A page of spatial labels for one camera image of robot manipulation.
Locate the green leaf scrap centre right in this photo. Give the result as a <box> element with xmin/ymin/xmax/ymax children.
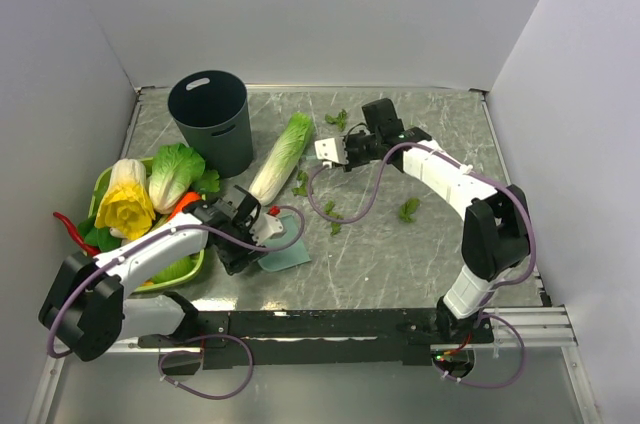
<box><xmin>398</xmin><ymin>197</ymin><xmax>421</xmax><ymax>223</ymax></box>

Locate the green leaf scrap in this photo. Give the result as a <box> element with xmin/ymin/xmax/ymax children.
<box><xmin>291</xmin><ymin>170</ymin><xmax>309</xmax><ymax>197</ymax></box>
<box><xmin>324</xmin><ymin>109</ymin><xmax>348</xmax><ymax>132</ymax></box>
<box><xmin>323</xmin><ymin>200</ymin><xmax>344</xmax><ymax>236</ymax></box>
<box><xmin>398</xmin><ymin>197</ymin><xmax>421</xmax><ymax>223</ymax></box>

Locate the teal dustpan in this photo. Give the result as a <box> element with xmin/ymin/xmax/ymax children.
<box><xmin>257</xmin><ymin>213</ymin><xmax>312</xmax><ymax>273</ymax></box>

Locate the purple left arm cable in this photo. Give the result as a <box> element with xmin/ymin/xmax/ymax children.
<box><xmin>46</xmin><ymin>204</ymin><xmax>307</xmax><ymax>400</ymax></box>

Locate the long green napa cabbage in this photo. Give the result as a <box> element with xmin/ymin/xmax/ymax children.
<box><xmin>249</xmin><ymin>112</ymin><xmax>313</xmax><ymax>206</ymax></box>

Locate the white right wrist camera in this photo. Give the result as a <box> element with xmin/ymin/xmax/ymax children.
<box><xmin>314</xmin><ymin>136</ymin><xmax>349</xmax><ymax>168</ymax></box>

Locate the round green cabbage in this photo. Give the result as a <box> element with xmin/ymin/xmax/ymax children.
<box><xmin>150</xmin><ymin>256</ymin><xmax>196</xmax><ymax>284</ymax></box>

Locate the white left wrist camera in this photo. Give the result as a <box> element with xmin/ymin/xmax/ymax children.
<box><xmin>249</xmin><ymin>212</ymin><xmax>285</xmax><ymax>246</ymax></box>

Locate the red chili pepper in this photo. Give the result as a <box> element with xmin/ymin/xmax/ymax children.
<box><xmin>52</xmin><ymin>212</ymin><xmax>100</xmax><ymax>256</ymax></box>

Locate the green vegetable basket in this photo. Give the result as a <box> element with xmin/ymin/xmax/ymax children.
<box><xmin>78</xmin><ymin>168</ymin><xmax>205</xmax><ymax>294</ymax></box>

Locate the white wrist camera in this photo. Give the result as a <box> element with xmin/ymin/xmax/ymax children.
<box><xmin>249</xmin><ymin>212</ymin><xmax>285</xmax><ymax>246</ymax></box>
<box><xmin>314</xmin><ymin>136</ymin><xmax>349</xmax><ymax>168</ymax></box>

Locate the yellow white cabbage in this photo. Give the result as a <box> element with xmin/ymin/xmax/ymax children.
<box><xmin>95</xmin><ymin>159</ymin><xmax>156</xmax><ymax>241</ymax></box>

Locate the orange carrot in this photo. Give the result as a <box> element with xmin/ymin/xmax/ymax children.
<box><xmin>168</xmin><ymin>191</ymin><xmax>201</xmax><ymax>220</ymax></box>

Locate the green leaf scrap back right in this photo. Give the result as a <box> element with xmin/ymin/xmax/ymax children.
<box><xmin>291</xmin><ymin>170</ymin><xmax>309</xmax><ymax>197</ymax></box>

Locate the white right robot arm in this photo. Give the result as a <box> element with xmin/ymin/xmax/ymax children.
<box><xmin>339</xmin><ymin>98</ymin><xmax>531</xmax><ymax>343</ymax></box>

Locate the green leaf scrap front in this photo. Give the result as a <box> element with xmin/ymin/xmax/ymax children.
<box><xmin>323</xmin><ymin>200</ymin><xmax>344</xmax><ymax>236</ymax></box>

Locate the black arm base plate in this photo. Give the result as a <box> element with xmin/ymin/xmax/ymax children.
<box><xmin>138</xmin><ymin>308</ymin><xmax>494</xmax><ymax>370</ymax></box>

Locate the aluminium rail frame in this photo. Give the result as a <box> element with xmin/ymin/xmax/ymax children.
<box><xmin>54</xmin><ymin>307</ymin><xmax>577</xmax><ymax>362</ymax></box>

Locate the teal hand brush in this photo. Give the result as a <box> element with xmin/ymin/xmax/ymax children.
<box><xmin>300</xmin><ymin>155</ymin><xmax>322</xmax><ymax>167</ymax></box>

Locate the dark grey waste bin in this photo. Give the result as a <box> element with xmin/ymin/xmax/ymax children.
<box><xmin>168</xmin><ymin>70</ymin><xmax>254</xmax><ymax>178</ymax></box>

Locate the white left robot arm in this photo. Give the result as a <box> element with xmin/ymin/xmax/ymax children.
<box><xmin>38</xmin><ymin>187</ymin><xmax>284</xmax><ymax>361</ymax></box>

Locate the green leafy lettuce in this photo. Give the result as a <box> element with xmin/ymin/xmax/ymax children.
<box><xmin>148</xmin><ymin>143</ymin><xmax>206</xmax><ymax>214</ymax></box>

